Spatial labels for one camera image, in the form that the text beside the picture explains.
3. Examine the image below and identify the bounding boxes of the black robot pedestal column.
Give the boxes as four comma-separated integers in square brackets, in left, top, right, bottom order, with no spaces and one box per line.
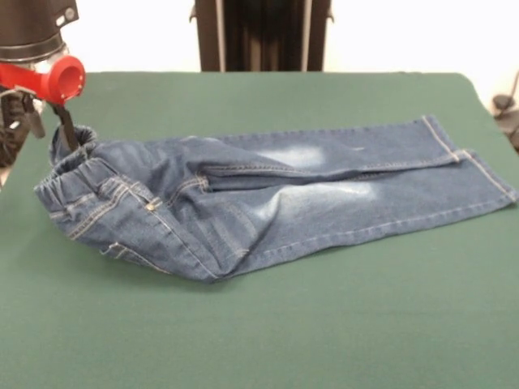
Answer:
[194,0,336,73]

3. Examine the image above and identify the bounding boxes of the black round stand base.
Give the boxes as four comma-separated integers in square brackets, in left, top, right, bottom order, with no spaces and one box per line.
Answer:
[491,68,519,153]

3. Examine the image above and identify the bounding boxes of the dark green table cloth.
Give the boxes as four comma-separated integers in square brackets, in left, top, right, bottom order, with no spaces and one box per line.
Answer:
[0,71,519,389]

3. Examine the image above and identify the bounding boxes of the blue denim jeans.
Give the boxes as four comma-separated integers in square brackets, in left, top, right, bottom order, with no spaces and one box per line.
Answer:
[33,114,519,284]

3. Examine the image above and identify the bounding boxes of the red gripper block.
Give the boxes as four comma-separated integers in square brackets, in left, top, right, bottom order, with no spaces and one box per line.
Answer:
[0,55,88,154]

